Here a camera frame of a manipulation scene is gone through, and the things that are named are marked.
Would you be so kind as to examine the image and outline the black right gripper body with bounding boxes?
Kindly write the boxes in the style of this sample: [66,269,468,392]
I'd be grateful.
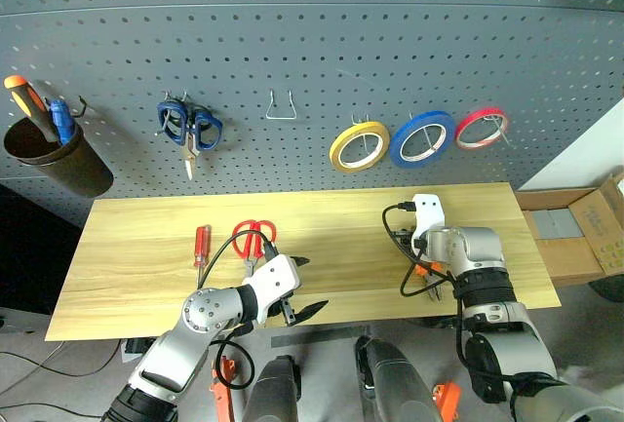
[391,227,416,261]

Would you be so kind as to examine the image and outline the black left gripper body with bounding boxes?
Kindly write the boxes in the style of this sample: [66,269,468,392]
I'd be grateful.
[266,290,300,328]

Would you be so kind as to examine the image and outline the blue tape roll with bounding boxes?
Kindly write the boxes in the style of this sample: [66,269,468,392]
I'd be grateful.
[389,110,457,169]

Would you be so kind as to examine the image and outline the yellow tape roll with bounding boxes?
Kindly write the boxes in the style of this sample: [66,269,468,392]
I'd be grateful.
[329,121,392,174]

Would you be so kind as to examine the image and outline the red tape roll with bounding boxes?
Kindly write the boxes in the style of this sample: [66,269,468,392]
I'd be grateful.
[454,107,509,152]

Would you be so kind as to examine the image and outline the grey metal pegboard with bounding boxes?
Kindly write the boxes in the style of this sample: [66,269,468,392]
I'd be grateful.
[0,0,624,228]

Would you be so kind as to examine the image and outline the grey metal bar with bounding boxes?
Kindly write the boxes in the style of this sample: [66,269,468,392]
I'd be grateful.
[270,326,372,351]

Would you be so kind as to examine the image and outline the dark grey rounded shape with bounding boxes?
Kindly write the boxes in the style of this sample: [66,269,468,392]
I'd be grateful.
[240,355,301,422]
[354,335,444,422]

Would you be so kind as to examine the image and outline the grey foam pad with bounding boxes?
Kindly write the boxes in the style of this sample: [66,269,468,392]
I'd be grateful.
[529,209,585,241]

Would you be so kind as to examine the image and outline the brown cardboard box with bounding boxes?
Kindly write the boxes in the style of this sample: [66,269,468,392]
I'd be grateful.
[515,171,624,288]

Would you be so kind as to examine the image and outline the dark brown tool cup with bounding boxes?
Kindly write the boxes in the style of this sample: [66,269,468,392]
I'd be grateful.
[3,117,115,199]

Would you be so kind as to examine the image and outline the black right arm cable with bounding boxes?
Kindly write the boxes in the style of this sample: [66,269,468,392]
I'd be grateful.
[381,201,526,422]

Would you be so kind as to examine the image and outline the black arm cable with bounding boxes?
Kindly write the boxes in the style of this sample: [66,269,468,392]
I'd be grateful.
[381,201,526,422]
[196,238,280,390]

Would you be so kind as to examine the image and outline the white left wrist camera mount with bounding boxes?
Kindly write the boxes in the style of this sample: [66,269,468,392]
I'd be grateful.
[246,254,302,326]

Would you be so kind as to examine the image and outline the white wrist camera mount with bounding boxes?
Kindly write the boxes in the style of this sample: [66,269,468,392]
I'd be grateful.
[410,193,447,253]
[246,254,302,326]

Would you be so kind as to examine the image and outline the orange handled pliers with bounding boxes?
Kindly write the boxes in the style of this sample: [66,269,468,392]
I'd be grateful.
[411,259,448,304]

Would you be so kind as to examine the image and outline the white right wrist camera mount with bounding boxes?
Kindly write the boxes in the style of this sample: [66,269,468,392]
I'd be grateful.
[410,193,447,253]

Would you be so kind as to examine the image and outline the red handled scissors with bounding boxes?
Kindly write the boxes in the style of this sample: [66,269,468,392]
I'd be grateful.
[231,218,278,277]

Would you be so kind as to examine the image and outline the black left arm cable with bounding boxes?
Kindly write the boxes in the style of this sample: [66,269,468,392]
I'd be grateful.
[196,238,280,390]

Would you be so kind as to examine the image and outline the red handled screwdriver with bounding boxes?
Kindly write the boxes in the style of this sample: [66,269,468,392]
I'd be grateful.
[193,224,213,290]

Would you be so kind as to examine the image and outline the orange plastic bracket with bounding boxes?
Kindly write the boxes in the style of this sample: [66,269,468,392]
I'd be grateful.
[431,381,462,422]
[209,356,236,422]

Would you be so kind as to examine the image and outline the silver wire pegboard hook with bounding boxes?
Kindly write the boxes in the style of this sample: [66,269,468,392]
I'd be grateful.
[265,90,298,121]

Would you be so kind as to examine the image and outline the blue handled metal shears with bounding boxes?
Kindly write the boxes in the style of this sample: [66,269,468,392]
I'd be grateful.
[182,107,224,181]

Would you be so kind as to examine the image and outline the blue handled scissors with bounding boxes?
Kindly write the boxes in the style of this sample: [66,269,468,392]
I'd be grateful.
[155,98,189,146]

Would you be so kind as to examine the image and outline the thin black floor cable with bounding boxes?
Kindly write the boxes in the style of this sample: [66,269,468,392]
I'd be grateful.
[0,341,121,380]

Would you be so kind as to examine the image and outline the blue handled screwdriver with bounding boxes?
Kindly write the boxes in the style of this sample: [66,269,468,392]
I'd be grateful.
[48,98,77,147]

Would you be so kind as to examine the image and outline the orange black handled screwdriver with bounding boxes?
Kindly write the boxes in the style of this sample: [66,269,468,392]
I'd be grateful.
[3,74,60,144]

